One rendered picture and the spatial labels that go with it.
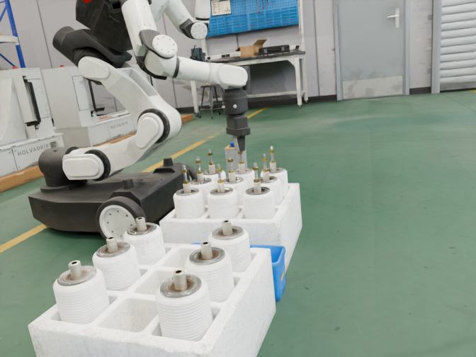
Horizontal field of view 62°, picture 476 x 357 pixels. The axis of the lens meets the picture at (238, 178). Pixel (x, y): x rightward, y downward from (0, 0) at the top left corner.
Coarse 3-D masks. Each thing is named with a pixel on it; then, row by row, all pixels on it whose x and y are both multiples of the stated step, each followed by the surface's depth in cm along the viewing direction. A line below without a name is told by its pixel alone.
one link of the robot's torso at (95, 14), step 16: (80, 0) 145; (96, 0) 145; (160, 0) 145; (80, 16) 149; (96, 16) 147; (112, 16) 146; (160, 16) 164; (96, 32) 151; (112, 32) 150; (128, 48) 156
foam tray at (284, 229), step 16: (288, 192) 140; (240, 208) 131; (288, 208) 128; (160, 224) 127; (176, 224) 125; (192, 224) 123; (208, 224) 121; (240, 224) 118; (256, 224) 117; (272, 224) 115; (288, 224) 128; (176, 240) 127; (192, 240) 125; (256, 240) 118; (272, 240) 117; (288, 240) 127; (288, 256) 127
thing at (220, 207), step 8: (232, 192) 124; (208, 200) 124; (216, 200) 122; (224, 200) 121; (232, 200) 123; (208, 208) 126; (216, 208) 122; (224, 208) 122; (232, 208) 123; (216, 216) 123; (224, 216) 123; (232, 216) 124
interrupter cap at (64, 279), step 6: (84, 270) 82; (90, 270) 82; (96, 270) 81; (60, 276) 80; (66, 276) 80; (84, 276) 79; (90, 276) 79; (60, 282) 78; (66, 282) 78; (72, 282) 77; (78, 282) 77; (84, 282) 78
